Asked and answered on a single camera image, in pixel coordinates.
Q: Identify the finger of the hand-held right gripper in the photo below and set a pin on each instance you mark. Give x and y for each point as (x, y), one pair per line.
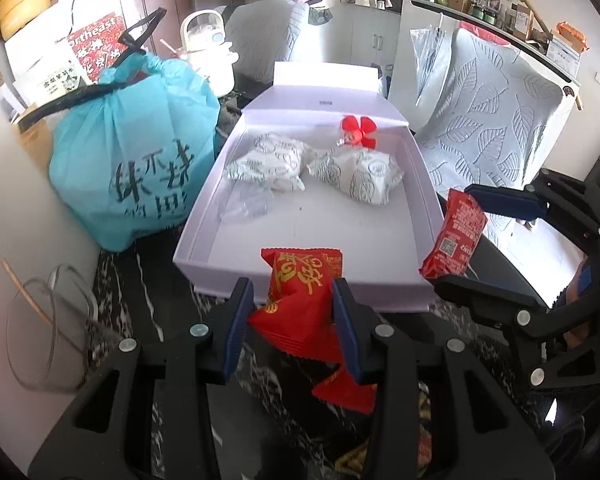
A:
(505, 202)
(480, 297)

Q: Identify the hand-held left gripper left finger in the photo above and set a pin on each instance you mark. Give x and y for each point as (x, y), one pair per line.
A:
(235, 330)

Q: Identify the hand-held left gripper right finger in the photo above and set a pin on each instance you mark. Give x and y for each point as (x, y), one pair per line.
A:
(347, 332)

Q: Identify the red snack packet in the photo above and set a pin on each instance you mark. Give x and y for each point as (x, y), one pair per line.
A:
(345, 390)
(455, 235)
(295, 305)

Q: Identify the white gift box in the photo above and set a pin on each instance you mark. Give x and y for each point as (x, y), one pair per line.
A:
(330, 230)

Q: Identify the white leaf-print snack packet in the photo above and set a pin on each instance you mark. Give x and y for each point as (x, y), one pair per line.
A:
(270, 160)
(360, 175)

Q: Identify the red flower toy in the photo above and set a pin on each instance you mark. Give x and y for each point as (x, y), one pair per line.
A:
(360, 127)

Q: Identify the leaf-embossed grey chair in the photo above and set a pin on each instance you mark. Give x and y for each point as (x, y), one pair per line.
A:
(490, 110)

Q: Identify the clear plastic wrapper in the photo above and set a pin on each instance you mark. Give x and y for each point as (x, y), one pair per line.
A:
(245, 205)

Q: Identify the dark gold-print snack packet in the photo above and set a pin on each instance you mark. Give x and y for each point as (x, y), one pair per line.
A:
(355, 460)

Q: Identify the clear glass cup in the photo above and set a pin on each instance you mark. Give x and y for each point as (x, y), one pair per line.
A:
(100, 345)

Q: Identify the transparent folded umbrella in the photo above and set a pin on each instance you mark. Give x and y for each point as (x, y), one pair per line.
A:
(427, 55)

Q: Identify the orange box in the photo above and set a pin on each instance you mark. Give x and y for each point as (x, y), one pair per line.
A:
(572, 35)

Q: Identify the wooden stick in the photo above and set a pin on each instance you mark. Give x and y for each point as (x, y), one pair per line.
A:
(25, 292)

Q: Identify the white cabinet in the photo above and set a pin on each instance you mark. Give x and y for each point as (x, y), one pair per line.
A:
(360, 30)

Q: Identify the white electric kettle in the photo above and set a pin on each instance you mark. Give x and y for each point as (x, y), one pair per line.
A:
(210, 60)

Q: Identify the grey covered chair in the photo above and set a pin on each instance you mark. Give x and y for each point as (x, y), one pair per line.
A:
(265, 35)

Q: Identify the white green-print booklet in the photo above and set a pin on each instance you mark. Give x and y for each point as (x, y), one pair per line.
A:
(55, 80)

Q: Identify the black and white booklet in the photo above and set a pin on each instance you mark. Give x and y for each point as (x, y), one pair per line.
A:
(10, 102)

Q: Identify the red printed poster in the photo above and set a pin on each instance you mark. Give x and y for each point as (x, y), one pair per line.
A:
(97, 35)

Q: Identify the yellow pot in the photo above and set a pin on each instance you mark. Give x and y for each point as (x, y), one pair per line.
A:
(25, 10)

